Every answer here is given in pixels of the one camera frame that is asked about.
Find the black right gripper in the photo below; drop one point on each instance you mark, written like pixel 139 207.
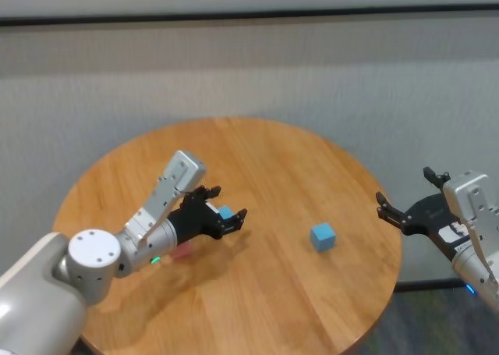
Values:
pixel 430 216

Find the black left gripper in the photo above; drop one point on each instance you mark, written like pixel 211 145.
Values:
pixel 195 220

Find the blue cube block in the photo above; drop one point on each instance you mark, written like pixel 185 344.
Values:
pixel 225 212
pixel 323 238

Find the pink cube block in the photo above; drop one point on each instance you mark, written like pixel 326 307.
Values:
pixel 182 251

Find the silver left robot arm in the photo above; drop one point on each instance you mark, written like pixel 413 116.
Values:
pixel 93 257

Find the black wall rail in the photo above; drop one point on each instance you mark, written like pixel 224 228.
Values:
pixel 249 13

